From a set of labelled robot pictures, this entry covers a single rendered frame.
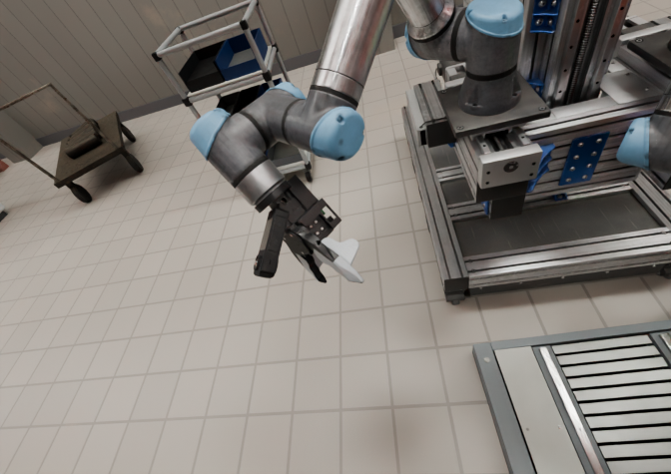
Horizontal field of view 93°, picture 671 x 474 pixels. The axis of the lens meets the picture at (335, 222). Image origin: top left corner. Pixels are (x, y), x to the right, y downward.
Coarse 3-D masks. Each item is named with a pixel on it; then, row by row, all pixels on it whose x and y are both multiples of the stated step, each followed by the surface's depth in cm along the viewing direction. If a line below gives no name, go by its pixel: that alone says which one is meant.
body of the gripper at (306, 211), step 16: (272, 192) 50; (288, 192) 53; (304, 192) 54; (256, 208) 52; (272, 208) 54; (288, 208) 52; (304, 208) 54; (320, 208) 53; (288, 224) 52; (304, 224) 51; (320, 224) 54; (336, 224) 54; (288, 240) 54
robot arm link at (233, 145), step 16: (208, 112) 48; (224, 112) 50; (192, 128) 48; (208, 128) 47; (224, 128) 48; (240, 128) 49; (256, 128) 50; (208, 144) 48; (224, 144) 48; (240, 144) 49; (256, 144) 51; (208, 160) 50; (224, 160) 48; (240, 160) 48; (256, 160) 49; (224, 176) 50; (240, 176) 49
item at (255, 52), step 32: (256, 0) 167; (224, 32) 146; (256, 32) 177; (160, 64) 156; (192, 64) 179; (224, 64) 169; (256, 64) 162; (192, 96) 171; (224, 96) 205; (256, 96) 190; (288, 160) 208
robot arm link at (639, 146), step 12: (660, 108) 48; (636, 120) 50; (648, 120) 49; (660, 120) 48; (636, 132) 50; (648, 132) 48; (660, 132) 48; (624, 144) 51; (636, 144) 50; (648, 144) 48; (660, 144) 48; (624, 156) 51; (636, 156) 50; (648, 156) 49; (660, 156) 48; (648, 168) 50; (660, 168) 49
